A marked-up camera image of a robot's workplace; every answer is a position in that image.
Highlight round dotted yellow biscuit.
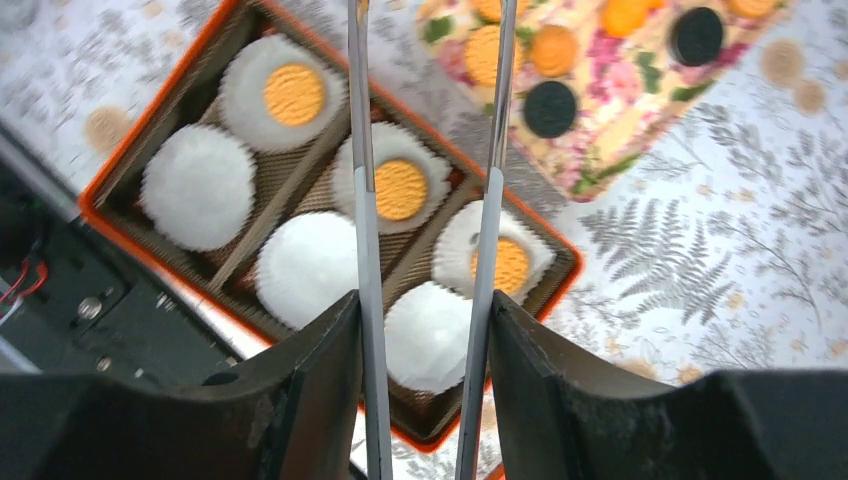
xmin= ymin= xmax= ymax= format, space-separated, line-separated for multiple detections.
xmin=725 ymin=0 xmax=780 ymax=19
xmin=263 ymin=63 xmax=326 ymax=127
xmin=463 ymin=25 xmax=501 ymax=87
xmin=375 ymin=159 xmax=428 ymax=221
xmin=494 ymin=237 xmax=531 ymax=295
xmin=471 ymin=0 xmax=532 ymax=23

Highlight orange fish cookie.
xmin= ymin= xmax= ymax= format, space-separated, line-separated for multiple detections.
xmin=600 ymin=0 xmax=653 ymax=38

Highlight floral table mat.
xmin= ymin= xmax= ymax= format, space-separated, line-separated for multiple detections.
xmin=0 ymin=0 xmax=848 ymax=480

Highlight swirl yellow cookie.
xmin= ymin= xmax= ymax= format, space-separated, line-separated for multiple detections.
xmin=529 ymin=25 xmax=578 ymax=78

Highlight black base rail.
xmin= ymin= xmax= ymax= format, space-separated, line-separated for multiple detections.
xmin=1 ymin=129 xmax=241 ymax=386

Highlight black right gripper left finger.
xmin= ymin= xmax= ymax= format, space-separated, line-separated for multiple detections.
xmin=1 ymin=291 xmax=362 ymax=479

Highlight floral cookie tray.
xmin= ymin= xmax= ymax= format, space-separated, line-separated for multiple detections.
xmin=415 ymin=0 xmax=796 ymax=204

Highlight black sandwich cookie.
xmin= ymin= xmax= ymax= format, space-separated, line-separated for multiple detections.
xmin=523 ymin=81 xmax=578 ymax=139
xmin=668 ymin=6 xmax=724 ymax=67

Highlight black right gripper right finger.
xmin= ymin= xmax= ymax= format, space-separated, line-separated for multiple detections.
xmin=489 ymin=293 xmax=847 ymax=479

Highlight orange cookie box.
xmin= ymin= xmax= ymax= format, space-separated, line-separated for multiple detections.
xmin=77 ymin=0 xmax=586 ymax=456

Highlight metal tongs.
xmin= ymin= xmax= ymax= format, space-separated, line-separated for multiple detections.
xmin=347 ymin=1 xmax=517 ymax=479

